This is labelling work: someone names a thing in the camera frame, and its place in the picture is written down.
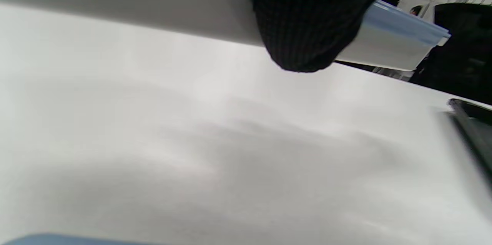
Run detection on person's left hand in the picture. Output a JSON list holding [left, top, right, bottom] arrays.
[[252, 0, 398, 73]]

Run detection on blue slide lunch box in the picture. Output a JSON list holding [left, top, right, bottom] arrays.
[[0, 233, 162, 245], [0, 0, 451, 72]]

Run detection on black plastic tray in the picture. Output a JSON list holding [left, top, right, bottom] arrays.
[[446, 98, 492, 184]]

